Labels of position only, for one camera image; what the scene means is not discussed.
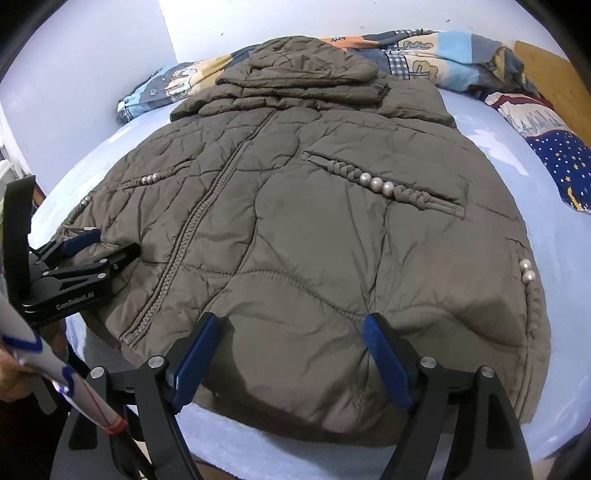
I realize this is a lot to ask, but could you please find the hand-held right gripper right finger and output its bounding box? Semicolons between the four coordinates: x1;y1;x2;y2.
363;312;529;480

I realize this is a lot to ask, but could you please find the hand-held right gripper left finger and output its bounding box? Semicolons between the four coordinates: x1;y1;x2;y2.
68;312;222;480

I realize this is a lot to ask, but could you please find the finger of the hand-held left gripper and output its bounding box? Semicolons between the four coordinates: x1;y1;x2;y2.
41;242;142;291
28;228;103;269

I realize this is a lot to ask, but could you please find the brown quilted jacket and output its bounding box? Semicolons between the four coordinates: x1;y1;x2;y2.
58;37;552;446

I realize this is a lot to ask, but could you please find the white strip with coloured lines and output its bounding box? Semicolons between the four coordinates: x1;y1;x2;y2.
0;295;129;435

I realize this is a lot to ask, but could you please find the light blue cloud bed sheet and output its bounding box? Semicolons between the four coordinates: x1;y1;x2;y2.
28;85;591;476

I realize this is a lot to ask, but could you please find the navy starry pillow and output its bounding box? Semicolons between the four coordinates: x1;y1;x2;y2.
482;90;591;213

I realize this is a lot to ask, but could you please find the patchwork cartoon quilt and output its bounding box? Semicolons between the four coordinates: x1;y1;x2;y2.
115;28;541;125

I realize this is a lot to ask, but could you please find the wooden headboard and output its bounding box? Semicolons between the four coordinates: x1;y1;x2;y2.
513;41;591;139

